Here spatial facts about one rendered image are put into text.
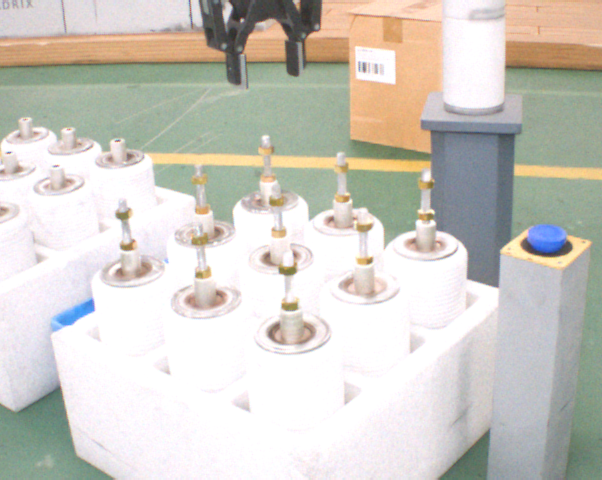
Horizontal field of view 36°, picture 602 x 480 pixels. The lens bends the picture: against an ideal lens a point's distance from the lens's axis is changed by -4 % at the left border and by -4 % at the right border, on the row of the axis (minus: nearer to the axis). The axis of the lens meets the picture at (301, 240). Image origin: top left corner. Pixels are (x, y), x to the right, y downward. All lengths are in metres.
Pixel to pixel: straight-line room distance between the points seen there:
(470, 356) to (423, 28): 1.07
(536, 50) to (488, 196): 1.45
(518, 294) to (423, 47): 1.16
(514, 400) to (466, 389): 0.11
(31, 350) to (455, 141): 0.66
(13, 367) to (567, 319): 0.72
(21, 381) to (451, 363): 0.59
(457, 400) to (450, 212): 0.41
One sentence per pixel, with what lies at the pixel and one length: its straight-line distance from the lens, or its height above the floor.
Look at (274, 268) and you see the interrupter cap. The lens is 1.05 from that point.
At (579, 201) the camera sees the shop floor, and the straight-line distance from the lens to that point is 1.89.
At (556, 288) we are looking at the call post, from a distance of 0.93.
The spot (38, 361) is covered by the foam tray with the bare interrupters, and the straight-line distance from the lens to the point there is 1.33.
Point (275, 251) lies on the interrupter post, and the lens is 1.06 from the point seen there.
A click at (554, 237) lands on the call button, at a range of 0.94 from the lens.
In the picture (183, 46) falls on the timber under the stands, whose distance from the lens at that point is 3.01.
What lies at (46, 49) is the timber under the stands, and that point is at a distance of 3.20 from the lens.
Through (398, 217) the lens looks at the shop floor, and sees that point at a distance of 1.79.
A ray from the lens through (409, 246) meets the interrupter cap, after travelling 1.10.
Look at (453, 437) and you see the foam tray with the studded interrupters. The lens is 1.13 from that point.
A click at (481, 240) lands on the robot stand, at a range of 1.45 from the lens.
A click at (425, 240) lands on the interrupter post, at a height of 0.26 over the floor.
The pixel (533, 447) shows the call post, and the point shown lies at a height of 0.09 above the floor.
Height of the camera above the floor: 0.73
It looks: 25 degrees down
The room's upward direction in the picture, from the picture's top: 3 degrees counter-clockwise
